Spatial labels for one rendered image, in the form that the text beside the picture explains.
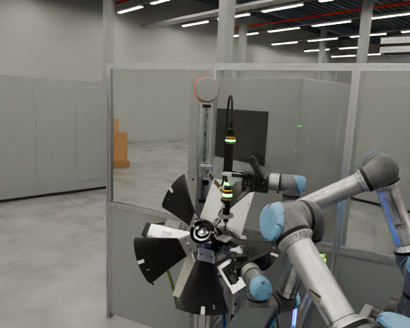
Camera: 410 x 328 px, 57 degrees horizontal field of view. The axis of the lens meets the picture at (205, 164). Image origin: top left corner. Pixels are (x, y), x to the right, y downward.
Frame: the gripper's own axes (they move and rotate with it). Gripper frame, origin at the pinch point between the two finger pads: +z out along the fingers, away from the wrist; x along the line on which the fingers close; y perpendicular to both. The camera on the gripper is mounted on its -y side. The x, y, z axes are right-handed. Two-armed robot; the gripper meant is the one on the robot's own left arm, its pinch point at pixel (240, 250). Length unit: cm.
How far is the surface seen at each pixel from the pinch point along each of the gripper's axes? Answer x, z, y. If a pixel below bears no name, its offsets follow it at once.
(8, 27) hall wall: -303, 1164, 395
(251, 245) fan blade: -0.2, 3.4, -6.2
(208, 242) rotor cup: -1.7, 9.0, 12.2
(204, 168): -24, 69, 2
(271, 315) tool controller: -8, -61, 9
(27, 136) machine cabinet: -14, 515, 216
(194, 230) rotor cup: -5.6, 15.6, 17.5
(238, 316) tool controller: -7, -57, 17
